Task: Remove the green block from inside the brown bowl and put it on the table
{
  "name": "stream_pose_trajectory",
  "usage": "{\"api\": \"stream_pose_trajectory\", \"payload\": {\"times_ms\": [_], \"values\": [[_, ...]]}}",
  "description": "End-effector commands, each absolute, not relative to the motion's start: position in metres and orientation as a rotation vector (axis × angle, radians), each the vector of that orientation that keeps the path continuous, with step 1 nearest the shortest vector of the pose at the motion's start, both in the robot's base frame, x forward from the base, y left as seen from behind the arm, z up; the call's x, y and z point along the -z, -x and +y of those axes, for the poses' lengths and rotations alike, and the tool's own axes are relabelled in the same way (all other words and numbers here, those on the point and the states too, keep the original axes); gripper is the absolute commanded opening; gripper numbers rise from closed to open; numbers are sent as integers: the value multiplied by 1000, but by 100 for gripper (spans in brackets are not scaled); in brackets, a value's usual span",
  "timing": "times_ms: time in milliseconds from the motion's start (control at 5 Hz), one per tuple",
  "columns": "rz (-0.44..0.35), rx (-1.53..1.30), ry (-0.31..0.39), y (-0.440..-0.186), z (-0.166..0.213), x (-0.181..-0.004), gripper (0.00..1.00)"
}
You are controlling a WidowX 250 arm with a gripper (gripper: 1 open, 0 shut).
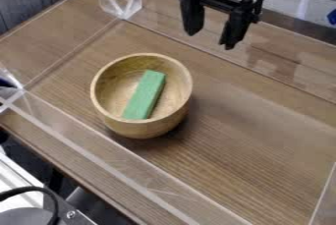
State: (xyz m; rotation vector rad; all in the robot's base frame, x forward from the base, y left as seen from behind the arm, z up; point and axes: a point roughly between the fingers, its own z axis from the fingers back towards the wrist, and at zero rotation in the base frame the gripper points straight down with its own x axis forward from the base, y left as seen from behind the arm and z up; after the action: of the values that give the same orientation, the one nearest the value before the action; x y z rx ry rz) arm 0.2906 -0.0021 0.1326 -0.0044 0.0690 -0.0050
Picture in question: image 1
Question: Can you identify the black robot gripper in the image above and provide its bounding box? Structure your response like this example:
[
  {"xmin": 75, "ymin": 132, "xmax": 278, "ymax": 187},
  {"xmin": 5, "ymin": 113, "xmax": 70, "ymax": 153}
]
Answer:
[{"xmin": 179, "ymin": 0, "xmax": 263, "ymax": 50}]

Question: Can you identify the green rectangular block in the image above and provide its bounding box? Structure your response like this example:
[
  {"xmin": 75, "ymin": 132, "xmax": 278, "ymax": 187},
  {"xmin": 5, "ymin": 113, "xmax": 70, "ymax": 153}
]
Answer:
[{"xmin": 122, "ymin": 70, "xmax": 165, "ymax": 120}]

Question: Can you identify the brown wooden bowl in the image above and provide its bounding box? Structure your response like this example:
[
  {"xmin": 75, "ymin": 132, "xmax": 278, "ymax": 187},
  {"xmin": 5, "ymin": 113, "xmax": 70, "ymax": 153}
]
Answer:
[{"xmin": 90, "ymin": 53, "xmax": 193, "ymax": 139}]

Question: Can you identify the white container in background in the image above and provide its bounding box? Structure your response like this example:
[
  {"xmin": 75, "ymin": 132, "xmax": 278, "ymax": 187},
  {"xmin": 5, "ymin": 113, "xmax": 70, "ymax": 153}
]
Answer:
[{"xmin": 295, "ymin": 0, "xmax": 336, "ymax": 28}]

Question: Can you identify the blue object at right edge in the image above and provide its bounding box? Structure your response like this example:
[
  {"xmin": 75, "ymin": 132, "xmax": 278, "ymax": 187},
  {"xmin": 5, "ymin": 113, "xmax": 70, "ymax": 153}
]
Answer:
[{"xmin": 326, "ymin": 9, "xmax": 336, "ymax": 26}]

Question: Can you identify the clear acrylic corner bracket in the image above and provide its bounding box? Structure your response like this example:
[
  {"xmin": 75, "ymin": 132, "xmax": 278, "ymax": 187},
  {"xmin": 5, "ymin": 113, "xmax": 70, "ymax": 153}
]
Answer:
[{"xmin": 98, "ymin": 0, "xmax": 142, "ymax": 20}]

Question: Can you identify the clear acrylic bracket left edge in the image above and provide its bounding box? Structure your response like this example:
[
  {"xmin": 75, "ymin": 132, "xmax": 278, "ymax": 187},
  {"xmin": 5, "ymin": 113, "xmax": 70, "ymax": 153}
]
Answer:
[{"xmin": 0, "ymin": 63, "xmax": 25, "ymax": 114}]

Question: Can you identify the grey metal bracket with screw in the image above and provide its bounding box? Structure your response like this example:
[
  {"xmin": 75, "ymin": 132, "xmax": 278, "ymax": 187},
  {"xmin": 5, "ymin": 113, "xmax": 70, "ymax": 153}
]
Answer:
[{"xmin": 42, "ymin": 191, "xmax": 98, "ymax": 225}]

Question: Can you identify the black cable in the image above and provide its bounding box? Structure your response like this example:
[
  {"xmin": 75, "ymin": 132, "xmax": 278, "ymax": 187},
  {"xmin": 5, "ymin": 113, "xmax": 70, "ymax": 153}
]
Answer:
[{"xmin": 0, "ymin": 186, "xmax": 59, "ymax": 225}]

